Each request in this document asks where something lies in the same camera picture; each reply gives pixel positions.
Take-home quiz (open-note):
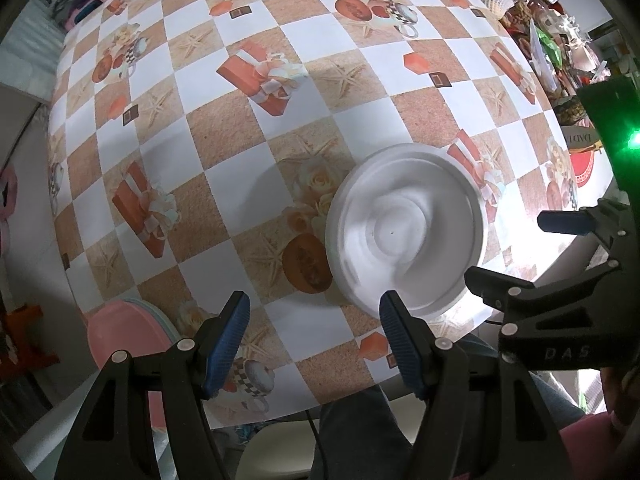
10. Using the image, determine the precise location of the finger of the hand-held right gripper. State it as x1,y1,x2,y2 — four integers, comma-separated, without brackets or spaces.
464,257,623,333
537,199,628,246

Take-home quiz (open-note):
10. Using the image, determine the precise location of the beige plastic stool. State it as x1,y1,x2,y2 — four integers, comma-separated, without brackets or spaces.
234,419,321,480

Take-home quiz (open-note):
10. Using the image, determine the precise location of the checkered printed tablecloth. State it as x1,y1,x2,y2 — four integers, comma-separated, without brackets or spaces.
47,0,618,431

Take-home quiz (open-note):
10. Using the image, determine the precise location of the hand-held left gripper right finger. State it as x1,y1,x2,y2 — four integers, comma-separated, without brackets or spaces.
379,290,573,480

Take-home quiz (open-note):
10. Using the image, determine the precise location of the pink square plate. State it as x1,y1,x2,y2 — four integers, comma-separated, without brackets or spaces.
87,298,175,432

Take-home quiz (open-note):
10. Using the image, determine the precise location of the white seashell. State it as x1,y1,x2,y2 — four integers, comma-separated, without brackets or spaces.
486,0,519,19

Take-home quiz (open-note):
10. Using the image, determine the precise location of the red round tray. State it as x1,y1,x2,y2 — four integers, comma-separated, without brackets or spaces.
564,125,599,189

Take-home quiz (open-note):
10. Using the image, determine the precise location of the white foam bowl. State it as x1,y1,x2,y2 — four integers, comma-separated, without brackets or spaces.
324,142,487,320
332,152,485,317

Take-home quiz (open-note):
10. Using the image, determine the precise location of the green snack packet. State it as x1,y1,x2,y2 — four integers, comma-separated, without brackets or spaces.
529,19,564,63

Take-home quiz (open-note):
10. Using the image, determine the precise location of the black cable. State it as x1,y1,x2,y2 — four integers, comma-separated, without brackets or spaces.
304,409,328,480

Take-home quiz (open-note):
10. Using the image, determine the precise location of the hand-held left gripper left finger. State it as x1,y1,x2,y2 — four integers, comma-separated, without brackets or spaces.
52,291,251,480

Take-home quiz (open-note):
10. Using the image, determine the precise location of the white label card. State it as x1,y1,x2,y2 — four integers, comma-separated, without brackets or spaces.
564,129,599,152

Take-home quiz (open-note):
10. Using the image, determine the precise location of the person's right hand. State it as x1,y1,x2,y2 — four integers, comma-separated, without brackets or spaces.
600,367,640,430

